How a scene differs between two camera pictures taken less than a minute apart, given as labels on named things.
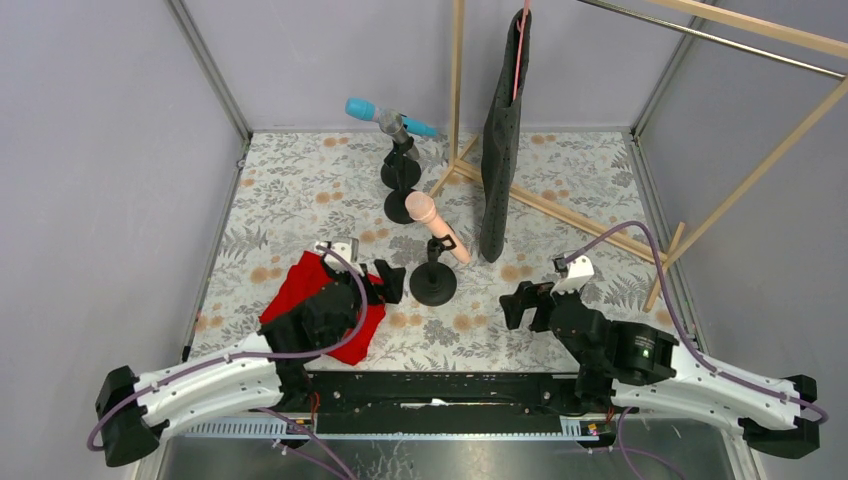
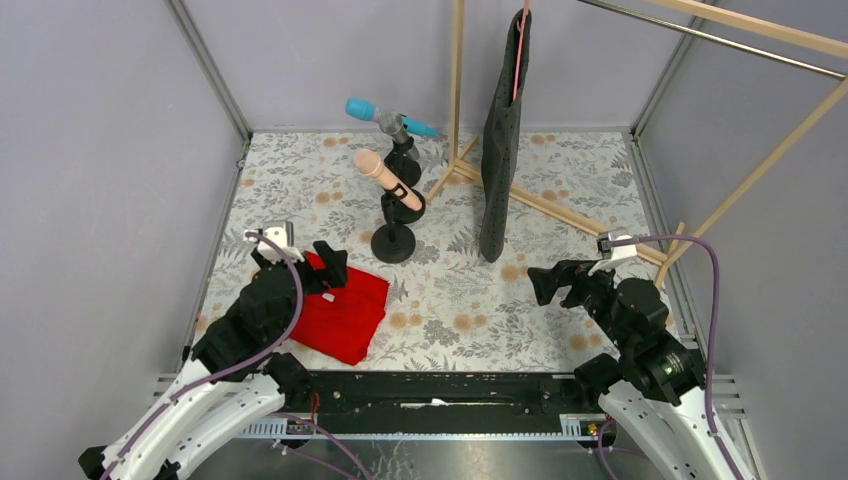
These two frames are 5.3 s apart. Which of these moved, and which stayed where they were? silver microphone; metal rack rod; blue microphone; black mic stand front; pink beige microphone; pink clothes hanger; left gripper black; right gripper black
Moved: left gripper black; pink beige microphone; right gripper black
Stayed: black mic stand front; metal rack rod; blue microphone; silver microphone; pink clothes hanger
